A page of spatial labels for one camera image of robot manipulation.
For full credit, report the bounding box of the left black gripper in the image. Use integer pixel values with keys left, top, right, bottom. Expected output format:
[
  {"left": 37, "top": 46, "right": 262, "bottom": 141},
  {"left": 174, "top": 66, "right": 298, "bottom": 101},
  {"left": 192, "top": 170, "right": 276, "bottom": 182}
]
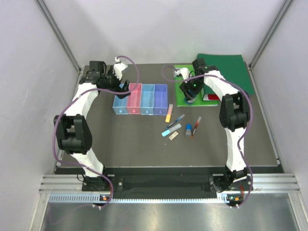
[{"left": 100, "top": 66, "right": 130, "bottom": 99}]

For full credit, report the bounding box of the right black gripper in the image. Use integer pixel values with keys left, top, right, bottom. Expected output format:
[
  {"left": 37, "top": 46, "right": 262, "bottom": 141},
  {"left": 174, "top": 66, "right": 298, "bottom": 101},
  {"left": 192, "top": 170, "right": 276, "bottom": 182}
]
[{"left": 180, "top": 75, "right": 204, "bottom": 102}]

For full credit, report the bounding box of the blue slime jar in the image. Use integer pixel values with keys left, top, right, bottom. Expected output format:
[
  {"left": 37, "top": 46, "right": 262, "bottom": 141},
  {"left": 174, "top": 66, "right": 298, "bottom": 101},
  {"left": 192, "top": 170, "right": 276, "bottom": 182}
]
[{"left": 185, "top": 93, "right": 196, "bottom": 104}]

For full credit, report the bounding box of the light green folder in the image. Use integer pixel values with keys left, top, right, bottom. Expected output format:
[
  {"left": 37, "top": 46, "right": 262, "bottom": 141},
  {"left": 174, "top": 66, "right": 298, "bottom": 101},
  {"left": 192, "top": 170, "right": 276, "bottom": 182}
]
[{"left": 173, "top": 64, "right": 219, "bottom": 107}]

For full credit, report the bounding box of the pink drawer box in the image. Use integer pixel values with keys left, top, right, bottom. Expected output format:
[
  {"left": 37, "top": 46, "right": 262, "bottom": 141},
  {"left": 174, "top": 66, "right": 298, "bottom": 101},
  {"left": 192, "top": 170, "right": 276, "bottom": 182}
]
[{"left": 127, "top": 83, "right": 142, "bottom": 115}]

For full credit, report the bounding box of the red folder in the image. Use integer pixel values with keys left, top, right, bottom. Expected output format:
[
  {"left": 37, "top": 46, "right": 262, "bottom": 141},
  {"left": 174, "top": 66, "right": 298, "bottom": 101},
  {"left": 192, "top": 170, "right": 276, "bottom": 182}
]
[{"left": 207, "top": 94, "right": 220, "bottom": 101}]

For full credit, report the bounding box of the purple drawer box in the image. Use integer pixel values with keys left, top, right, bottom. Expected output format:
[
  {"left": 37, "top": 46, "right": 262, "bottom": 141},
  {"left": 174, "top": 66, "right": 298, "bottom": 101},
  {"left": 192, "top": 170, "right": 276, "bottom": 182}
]
[{"left": 154, "top": 84, "right": 168, "bottom": 116}]

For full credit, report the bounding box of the dark green binder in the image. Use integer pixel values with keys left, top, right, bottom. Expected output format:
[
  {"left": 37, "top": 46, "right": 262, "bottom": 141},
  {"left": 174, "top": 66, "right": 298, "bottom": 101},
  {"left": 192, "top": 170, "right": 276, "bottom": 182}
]
[{"left": 197, "top": 53, "right": 255, "bottom": 95}]

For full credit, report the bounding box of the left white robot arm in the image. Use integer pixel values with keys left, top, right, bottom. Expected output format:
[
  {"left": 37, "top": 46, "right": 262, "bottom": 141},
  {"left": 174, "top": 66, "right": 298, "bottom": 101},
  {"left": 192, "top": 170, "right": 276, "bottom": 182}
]
[{"left": 54, "top": 58, "right": 130, "bottom": 192}]

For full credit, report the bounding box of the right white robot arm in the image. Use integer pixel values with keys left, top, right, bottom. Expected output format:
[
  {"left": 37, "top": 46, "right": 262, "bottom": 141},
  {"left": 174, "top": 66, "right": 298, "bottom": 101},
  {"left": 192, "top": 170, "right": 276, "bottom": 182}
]
[{"left": 175, "top": 58, "right": 250, "bottom": 192}]

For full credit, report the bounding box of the dark blue pen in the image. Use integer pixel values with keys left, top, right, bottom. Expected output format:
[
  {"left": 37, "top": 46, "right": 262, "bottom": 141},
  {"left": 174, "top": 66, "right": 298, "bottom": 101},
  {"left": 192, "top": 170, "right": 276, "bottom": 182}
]
[{"left": 166, "top": 114, "right": 185, "bottom": 130}]

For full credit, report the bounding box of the red pen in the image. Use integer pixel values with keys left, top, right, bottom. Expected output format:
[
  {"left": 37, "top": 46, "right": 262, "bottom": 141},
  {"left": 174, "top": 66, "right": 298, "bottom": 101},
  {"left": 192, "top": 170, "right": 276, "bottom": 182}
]
[{"left": 191, "top": 116, "right": 202, "bottom": 138}]

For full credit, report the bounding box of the orange highlighter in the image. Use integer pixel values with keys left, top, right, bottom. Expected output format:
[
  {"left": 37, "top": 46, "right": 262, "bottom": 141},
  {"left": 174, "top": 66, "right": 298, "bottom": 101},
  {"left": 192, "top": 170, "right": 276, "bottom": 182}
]
[{"left": 165, "top": 104, "right": 173, "bottom": 123}]

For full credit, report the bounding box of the grey blue glue stick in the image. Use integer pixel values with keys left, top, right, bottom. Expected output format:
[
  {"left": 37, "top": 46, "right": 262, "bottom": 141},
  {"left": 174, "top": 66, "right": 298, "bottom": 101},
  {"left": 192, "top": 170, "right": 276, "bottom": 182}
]
[{"left": 185, "top": 124, "right": 192, "bottom": 137}]

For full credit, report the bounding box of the beige eraser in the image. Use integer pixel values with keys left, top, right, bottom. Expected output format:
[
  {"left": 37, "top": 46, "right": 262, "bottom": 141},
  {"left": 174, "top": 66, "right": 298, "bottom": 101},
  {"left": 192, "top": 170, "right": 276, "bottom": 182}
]
[{"left": 169, "top": 131, "right": 178, "bottom": 141}]

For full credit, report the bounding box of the light blue highlighter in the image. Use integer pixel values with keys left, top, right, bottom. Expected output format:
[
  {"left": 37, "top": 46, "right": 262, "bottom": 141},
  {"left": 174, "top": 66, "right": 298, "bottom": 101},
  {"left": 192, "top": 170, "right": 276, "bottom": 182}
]
[{"left": 162, "top": 124, "right": 181, "bottom": 137}]

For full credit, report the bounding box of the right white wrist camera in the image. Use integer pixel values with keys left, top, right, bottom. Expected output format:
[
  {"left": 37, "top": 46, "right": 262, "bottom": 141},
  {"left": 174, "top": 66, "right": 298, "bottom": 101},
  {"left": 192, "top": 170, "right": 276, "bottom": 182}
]
[{"left": 174, "top": 67, "right": 190, "bottom": 81}]

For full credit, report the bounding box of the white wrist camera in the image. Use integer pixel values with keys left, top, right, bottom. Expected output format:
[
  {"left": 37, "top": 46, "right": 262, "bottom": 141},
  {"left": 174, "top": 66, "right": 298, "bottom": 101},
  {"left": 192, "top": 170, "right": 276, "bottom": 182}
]
[
  {"left": 113, "top": 57, "right": 128, "bottom": 80},
  {"left": 174, "top": 67, "right": 190, "bottom": 81}
]

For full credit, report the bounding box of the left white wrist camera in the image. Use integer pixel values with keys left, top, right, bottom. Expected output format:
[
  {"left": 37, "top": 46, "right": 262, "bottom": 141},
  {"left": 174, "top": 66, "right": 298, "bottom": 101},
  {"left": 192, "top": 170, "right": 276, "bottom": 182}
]
[{"left": 113, "top": 57, "right": 128, "bottom": 80}]

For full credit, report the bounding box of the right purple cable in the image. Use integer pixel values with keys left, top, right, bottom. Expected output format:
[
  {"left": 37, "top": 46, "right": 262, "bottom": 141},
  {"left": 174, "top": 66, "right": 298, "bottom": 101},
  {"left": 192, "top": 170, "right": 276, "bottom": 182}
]
[{"left": 161, "top": 66, "right": 255, "bottom": 209}]

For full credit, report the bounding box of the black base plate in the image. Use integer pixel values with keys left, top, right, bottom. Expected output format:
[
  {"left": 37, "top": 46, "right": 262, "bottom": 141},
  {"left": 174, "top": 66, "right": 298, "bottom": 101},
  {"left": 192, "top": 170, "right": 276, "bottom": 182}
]
[{"left": 81, "top": 173, "right": 253, "bottom": 193}]

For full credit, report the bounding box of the aluminium front rail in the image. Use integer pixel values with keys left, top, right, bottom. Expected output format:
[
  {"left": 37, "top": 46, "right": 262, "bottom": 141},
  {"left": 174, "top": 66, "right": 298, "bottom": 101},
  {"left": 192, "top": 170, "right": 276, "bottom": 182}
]
[{"left": 39, "top": 173, "right": 300, "bottom": 193}]

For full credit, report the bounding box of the grey slotted cable duct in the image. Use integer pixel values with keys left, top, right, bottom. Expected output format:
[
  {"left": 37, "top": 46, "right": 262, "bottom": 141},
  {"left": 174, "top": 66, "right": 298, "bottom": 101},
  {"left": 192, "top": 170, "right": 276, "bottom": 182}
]
[{"left": 49, "top": 193, "right": 240, "bottom": 204}]

